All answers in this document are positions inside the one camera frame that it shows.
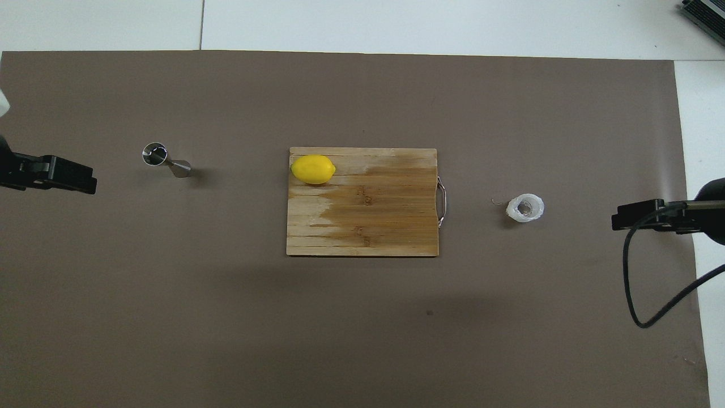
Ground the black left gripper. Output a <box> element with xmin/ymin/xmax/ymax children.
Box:
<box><xmin>0</xmin><ymin>135</ymin><xmax>97</xmax><ymax>195</ymax></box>

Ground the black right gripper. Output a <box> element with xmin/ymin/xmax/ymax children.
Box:
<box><xmin>611</xmin><ymin>177</ymin><xmax>725</xmax><ymax>246</ymax></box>

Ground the steel double jigger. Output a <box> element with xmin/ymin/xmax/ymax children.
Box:
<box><xmin>142</xmin><ymin>142</ymin><xmax>192</xmax><ymax>179</ymax></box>

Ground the clear plastic cup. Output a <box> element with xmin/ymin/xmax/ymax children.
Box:
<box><xmin>505</xmin><ymin>193</ymin><xmax>545</xmax><ymax>223</ymax></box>

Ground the grey ribbed metal device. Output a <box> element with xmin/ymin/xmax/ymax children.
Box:
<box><xmin>679</xmin><ymin>0</ymin><xmax>725</xmax><ymax>48</ymax></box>

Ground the brown table mat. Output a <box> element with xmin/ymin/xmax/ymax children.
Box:
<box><xmin>0</xmin><ymin>50</ymin><xmax>712</xmax><ymax>408</ymax></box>

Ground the yellow lemon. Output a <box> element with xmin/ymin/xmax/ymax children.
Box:
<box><xmin>290</xmin><ymin>154</ymin><xmax>337</xmax><ymax>186</ymax></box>

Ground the wooden cutting board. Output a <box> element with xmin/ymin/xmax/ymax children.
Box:
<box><xmin>285</xmin><ymin>147</ymin><xmax>449</xmax><ymax>258</ymax></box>

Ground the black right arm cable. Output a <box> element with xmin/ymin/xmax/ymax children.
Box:
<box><xmin>622</xmin><ymin>203</ymin><xmax>725</xmax><ymax>329</ymax></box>

